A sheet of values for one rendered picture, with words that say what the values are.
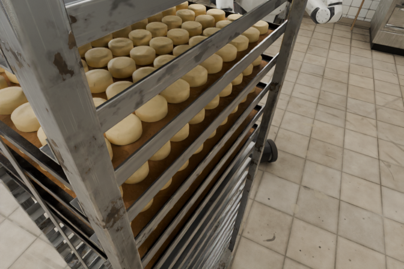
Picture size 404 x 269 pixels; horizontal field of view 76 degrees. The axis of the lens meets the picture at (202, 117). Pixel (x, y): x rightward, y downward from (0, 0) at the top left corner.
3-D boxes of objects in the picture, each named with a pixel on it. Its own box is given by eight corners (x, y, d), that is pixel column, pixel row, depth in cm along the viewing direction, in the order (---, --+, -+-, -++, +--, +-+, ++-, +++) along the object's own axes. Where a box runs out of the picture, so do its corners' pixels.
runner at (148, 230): (264, 82, 82) (266, 74, 80) (272, 85, 81) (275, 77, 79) (104, 263, 41) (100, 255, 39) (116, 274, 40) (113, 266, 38)
